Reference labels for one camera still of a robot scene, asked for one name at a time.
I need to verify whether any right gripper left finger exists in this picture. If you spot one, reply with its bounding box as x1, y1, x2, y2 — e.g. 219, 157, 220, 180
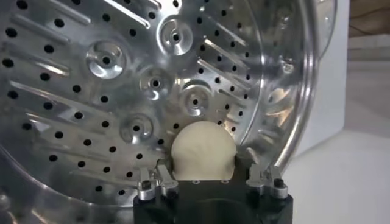
136, 160, 180, 201

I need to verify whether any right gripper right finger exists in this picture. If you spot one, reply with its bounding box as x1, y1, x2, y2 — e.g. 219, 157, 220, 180
235, 156, 289, 200

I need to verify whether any white steamed baozi bun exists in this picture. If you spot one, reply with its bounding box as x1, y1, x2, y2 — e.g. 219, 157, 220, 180
170, 120, 238, 181

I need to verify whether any round glass pot lid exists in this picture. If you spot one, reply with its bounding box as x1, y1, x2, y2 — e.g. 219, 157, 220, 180
316, 0, 338, 59

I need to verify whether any stainless steel steamer basket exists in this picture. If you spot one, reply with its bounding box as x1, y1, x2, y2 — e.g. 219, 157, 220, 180
0, 0, 321, 224

